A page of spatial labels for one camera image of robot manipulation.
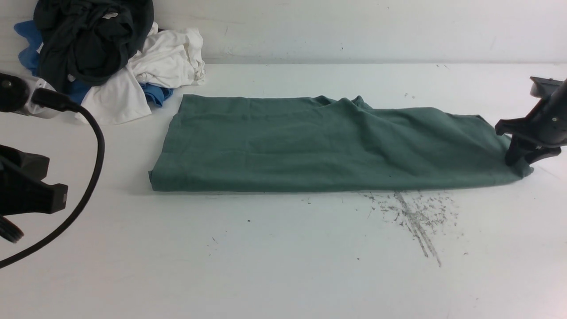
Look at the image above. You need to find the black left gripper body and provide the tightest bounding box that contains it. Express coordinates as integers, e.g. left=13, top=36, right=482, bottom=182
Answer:
left=0, top=145, right=68, bottom=216

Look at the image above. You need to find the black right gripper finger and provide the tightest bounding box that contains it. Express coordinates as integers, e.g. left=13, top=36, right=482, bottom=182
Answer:
left=505, top=135, right=527, bottom=166
left=525, top=147, right=561, bottom=165

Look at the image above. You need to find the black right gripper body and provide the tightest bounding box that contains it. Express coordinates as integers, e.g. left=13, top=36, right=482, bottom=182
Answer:
left=495, top=80, right=567, bottom=148

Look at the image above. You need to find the green long sleeve shirt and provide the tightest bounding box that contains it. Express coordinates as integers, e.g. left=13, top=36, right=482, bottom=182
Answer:
left=148, top=95, right=533, bottom=193

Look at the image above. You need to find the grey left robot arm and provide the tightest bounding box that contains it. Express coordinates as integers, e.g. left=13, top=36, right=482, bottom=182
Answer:
left=0, top=73, right=68, bottom=243

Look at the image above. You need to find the white crumpled shirt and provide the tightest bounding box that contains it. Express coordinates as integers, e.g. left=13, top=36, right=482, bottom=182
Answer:
left=81, top=23, right=206, bottom=125

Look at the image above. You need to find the blue crumpled garment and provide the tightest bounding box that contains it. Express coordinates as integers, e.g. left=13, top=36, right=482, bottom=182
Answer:
left=14, top=20, right=173, bottom=109

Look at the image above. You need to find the dark green crumpled garment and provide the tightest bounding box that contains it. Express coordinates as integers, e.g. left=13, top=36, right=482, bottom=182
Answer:
left=34, top=0, right=154, bottom=93

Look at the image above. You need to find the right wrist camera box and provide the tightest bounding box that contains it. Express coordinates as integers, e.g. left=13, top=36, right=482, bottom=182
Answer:
left=530, top=76, right=563, bottom=99

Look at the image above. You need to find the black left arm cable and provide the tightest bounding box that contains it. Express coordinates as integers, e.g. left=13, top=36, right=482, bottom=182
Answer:
left=0, top=87, right=106, bottom=270

